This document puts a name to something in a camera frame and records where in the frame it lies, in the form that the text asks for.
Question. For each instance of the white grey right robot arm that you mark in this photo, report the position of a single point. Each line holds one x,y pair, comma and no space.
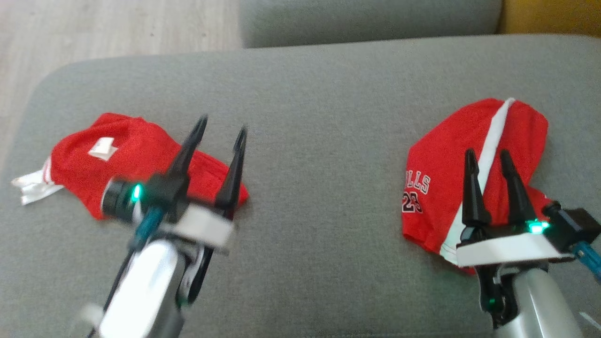
540,305

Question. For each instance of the red basketball shorts white stripe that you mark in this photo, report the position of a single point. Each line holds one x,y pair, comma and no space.
446,164

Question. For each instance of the grey sofa seat cushion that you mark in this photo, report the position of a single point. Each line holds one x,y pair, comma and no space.
366,21

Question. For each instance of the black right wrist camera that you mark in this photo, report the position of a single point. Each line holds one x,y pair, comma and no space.
575,225

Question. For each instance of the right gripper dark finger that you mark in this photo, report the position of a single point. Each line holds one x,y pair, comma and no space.
474,202
519,206

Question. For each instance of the large yellow sofa back cushion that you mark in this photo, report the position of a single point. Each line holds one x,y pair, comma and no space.
549,16

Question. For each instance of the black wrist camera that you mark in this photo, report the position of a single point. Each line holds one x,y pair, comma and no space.
117,199
575,225

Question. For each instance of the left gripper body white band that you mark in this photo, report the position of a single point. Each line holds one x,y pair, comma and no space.
202,227

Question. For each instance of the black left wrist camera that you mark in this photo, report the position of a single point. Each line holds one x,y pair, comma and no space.
117,199

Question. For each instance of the red basketball jersey white trim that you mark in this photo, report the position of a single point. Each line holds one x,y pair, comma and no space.
136,155

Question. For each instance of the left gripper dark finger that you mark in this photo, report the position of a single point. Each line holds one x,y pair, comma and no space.
188,155
232,183

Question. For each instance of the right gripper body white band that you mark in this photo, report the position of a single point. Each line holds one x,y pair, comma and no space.
507,249

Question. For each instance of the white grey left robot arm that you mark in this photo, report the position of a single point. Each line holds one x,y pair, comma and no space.
141,291

